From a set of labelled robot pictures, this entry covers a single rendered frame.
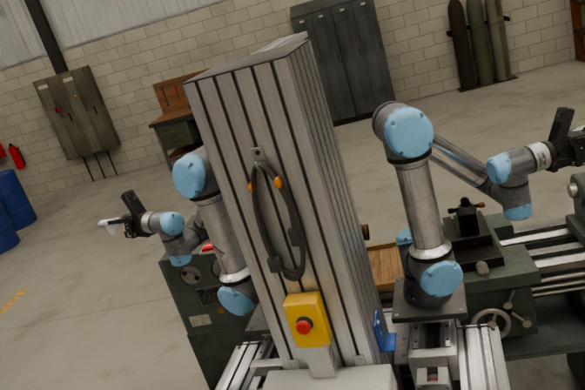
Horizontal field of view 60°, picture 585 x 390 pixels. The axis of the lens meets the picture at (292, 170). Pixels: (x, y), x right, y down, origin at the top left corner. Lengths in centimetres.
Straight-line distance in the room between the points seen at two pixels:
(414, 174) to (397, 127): 14
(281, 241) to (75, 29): 886
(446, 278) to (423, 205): 21
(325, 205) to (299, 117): 21
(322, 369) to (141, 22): 838
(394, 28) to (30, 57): 636
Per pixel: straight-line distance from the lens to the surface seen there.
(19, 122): 1080
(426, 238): 141
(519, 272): 219
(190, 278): 231
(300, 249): 120
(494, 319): 229
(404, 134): 127
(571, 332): 252
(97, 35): 974
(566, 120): 153
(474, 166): 155
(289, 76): 108
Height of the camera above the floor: 213
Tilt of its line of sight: 18 degrees down
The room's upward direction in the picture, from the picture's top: 17 degrees counter-clockwise
